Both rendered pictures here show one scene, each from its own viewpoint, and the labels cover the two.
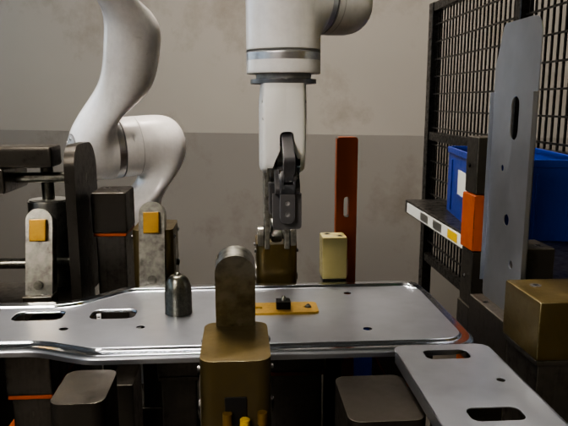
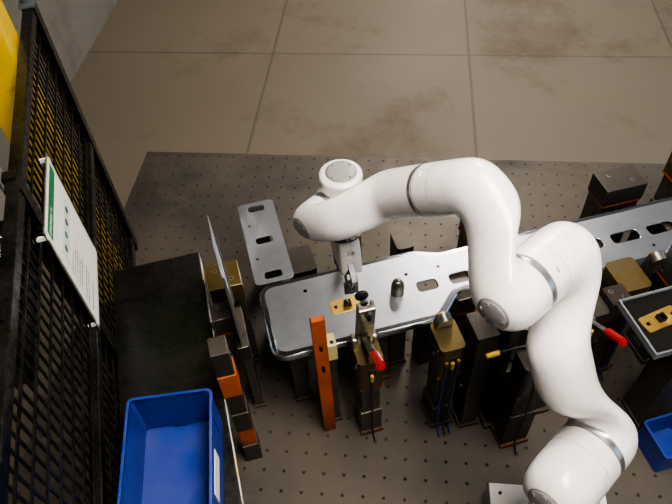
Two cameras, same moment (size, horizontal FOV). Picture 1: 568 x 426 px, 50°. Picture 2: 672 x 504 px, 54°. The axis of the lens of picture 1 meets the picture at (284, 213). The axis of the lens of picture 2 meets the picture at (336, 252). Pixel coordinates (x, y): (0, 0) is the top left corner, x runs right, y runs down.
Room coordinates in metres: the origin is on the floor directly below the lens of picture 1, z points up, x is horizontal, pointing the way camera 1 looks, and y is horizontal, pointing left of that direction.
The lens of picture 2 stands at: (1.62, -0.14, 2.29)
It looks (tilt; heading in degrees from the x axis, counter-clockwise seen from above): 50 degrees down; 172
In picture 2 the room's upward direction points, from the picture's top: 4 degrees counter-clockwise
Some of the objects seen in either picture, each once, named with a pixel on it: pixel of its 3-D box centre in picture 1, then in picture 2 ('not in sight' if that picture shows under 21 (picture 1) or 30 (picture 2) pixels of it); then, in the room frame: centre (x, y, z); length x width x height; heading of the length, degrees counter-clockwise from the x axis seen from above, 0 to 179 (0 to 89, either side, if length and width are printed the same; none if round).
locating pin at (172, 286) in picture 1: (178, 298); (397, 288); (0.71, 0.13, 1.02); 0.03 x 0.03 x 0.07
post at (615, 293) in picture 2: not in sight; (594, 342); (0.89, 0.58, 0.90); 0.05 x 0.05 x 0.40; 4
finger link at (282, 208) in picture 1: (287, 200); not in sight; (0.66, 0.00, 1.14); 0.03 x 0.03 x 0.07; 4
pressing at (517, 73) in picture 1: (507, 169); (226, 283); (0.72, -0.26, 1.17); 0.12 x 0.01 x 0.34; 4
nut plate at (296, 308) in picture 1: (283, 304); (347, 303); (0.72, 0.00, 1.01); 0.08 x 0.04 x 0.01; 94
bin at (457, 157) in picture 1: (507, 188); (174, 482); (1.11, -0.41, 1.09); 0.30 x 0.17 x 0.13; 176
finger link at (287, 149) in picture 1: (286, 153); not in sight; (0.67, 0.00, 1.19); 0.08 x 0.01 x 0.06; 4
